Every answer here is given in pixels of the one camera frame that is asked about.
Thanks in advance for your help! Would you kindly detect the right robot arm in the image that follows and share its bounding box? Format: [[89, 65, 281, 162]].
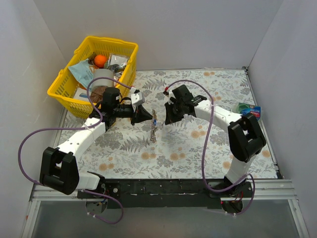
[[163, 85, 266, 197]]

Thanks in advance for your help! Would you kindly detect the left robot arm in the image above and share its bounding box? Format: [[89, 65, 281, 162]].
[[40, 87, 153, 198]]

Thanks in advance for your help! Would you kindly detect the floral table mat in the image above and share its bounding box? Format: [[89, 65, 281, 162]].
[[49, 69, 278, 179]]

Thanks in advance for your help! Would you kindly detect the brown round object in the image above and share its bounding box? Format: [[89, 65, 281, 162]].
[[90, 86, 107, 103]]

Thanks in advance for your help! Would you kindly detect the grey tape roll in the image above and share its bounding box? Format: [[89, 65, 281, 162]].
[[91, 68, 114, 92]]

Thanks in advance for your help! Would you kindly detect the white box in basket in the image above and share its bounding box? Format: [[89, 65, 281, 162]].
[[73, 88, 89, 102]]

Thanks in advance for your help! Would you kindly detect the silver foil packet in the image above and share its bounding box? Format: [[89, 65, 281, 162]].
[[104, 54, 129, 73]]

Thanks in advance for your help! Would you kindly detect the orange ball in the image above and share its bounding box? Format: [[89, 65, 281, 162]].
[[94, 55, 107, 68]]

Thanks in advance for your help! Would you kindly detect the light blue pouch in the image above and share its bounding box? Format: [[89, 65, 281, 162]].
[[68, 59, 96, 89]]

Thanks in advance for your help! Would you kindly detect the blue red small box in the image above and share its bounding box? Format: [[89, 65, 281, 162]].
[[232, 103, 262, 121]]

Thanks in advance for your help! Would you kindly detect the yellow plastic basket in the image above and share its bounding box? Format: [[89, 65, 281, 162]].
[[47, 36, 139, 119]]

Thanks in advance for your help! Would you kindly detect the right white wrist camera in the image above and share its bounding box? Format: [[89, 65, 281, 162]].
[[163, 87, 175, 104]]

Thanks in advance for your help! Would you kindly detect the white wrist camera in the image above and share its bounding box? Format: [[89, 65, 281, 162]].
[[130, 87, 145, 107], [163, 87, 175, 104]]

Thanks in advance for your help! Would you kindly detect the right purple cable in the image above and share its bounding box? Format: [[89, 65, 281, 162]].
[[164, 79, 256, 216]]

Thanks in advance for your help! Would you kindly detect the purple cable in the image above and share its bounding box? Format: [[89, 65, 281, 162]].
[[164, 79, 256, 216], [17, 76, 137, 225]]

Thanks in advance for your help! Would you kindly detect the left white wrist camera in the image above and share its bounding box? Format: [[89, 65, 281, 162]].
[[130, 87, 145, 107]]

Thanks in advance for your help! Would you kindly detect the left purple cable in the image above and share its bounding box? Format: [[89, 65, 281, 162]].
[[17, 76, 137, 225]]

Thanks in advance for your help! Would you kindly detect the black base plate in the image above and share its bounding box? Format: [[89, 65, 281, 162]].
[[77, 179, 253, 209]]

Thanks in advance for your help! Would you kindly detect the aluminium frame rail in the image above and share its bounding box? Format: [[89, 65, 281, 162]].
[[21, 178, 309, 238]]

